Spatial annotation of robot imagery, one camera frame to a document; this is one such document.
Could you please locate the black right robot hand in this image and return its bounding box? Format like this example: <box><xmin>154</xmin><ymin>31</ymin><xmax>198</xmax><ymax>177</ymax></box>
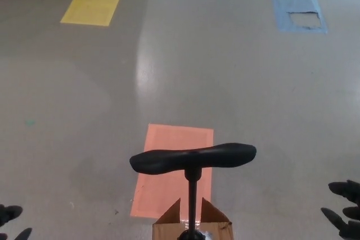
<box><xmin>320</xmin><ymin>179</ymin><xmax>360</xmax><ymax>240</ymax></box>

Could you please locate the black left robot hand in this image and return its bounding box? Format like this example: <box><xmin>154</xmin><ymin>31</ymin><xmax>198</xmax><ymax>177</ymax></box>
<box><xmin>0</xmin><ymin>204</ymin><xmax>33</xmax><ymax>240</ymax></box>

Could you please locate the black air pump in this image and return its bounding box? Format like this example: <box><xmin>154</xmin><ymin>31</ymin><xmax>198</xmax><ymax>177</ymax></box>
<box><xmin>129</xmin><ymin>142</ymin><xmax>257</xmax><ymax>240</ymax></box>

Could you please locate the brown cardboard box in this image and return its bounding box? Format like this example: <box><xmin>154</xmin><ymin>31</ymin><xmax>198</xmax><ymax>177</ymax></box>
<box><xmin>151</xmin><ymin>196</ymin><xmax>235</xmax><ymax>240</ymax></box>

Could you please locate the orange paper sheet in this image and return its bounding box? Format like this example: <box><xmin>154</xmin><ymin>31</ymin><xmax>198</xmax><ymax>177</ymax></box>
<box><xmin>129</xmin><ymin>123</ymin><xmax>214</xmax><ymax>220</ymax></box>

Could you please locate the torn blue paper sheet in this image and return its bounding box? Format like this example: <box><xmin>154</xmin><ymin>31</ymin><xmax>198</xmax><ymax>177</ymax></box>
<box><xmin>271</xmin><ymin>0</ymin><xmax>329</xmax><ymax>34</ymax></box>

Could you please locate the yellow paper sheet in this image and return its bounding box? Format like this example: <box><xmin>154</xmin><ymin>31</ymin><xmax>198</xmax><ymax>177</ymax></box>
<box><xmin>60</xmin><ymin>0</ymin><xmax>125</xmax><ymax>27</ymax></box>

